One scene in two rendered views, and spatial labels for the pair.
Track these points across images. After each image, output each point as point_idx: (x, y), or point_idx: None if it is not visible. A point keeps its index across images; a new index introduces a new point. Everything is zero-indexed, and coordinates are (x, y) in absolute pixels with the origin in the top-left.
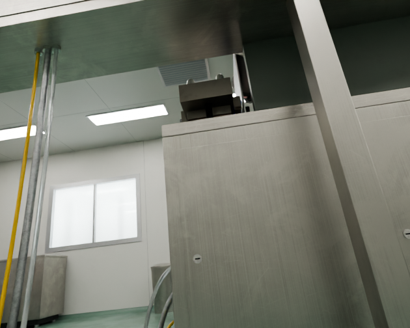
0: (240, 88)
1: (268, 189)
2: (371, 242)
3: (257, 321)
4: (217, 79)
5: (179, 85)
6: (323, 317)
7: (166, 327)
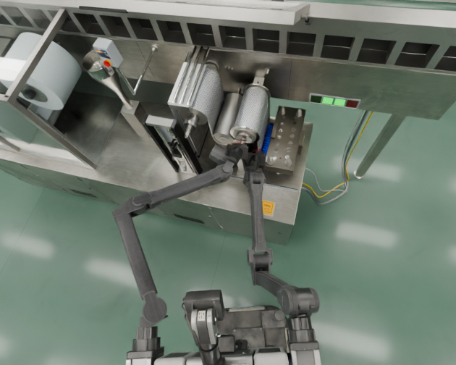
0: (268, 118)
1: None
2: None
3: None
4: (285, 106)
5: (305, 109)
6: None
7: (308, 185)
